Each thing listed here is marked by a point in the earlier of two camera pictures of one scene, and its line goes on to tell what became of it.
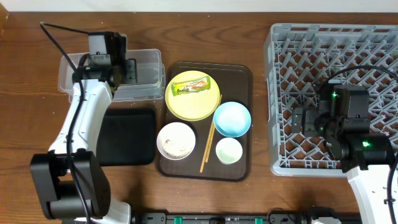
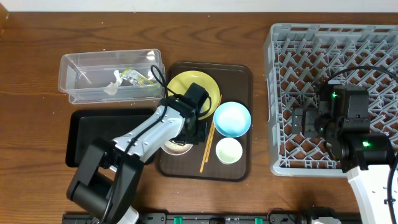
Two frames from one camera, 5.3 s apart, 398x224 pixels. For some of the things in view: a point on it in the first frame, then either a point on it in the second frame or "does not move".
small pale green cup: x=229 y=150 does not move
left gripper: x=132 y=72 -> x=203 y=137
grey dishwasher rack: x=299 y=58 does not move
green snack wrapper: x=191 y=86 -> x=135 y=78
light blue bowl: x=232 y=119 does not move
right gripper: x=306 y=121 does not move
